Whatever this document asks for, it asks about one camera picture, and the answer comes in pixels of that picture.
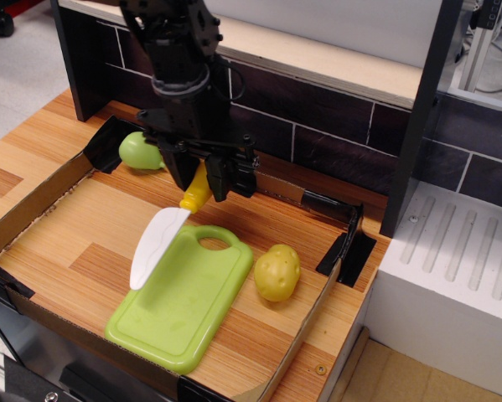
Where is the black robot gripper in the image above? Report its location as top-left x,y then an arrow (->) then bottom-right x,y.
137,100 -> 259,202

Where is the yellow handled white toy knife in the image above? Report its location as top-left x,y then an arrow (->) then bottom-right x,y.
129,162 -> 212,291

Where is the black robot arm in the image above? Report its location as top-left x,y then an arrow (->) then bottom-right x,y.
117,1 -> 259,202

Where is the green plastic cutting board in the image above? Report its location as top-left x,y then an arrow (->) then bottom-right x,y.
105,225 -> 253,374

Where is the cardboard fence with black tape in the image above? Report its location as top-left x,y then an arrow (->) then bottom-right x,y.
0,117 -> 375,401

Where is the green toy pear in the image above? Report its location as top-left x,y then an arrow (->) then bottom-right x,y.
118,131 -> 165,170

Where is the yellow toy potato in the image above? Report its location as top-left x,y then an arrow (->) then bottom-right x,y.
254,245 -> 301,302

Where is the black caster wheel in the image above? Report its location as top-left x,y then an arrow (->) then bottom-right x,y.
0,10 -> 14,38

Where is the white dish drainer sink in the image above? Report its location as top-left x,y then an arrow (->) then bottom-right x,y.
365,183 -> 502,396

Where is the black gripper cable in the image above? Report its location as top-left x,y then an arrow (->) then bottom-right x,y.
210,56 -> 246,101

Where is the dark frame wooden shelf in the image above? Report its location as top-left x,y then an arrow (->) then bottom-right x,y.
52,1 -> 444,236

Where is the aluminium profile post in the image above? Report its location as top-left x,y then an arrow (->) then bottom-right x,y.
458,0 -> 502,92

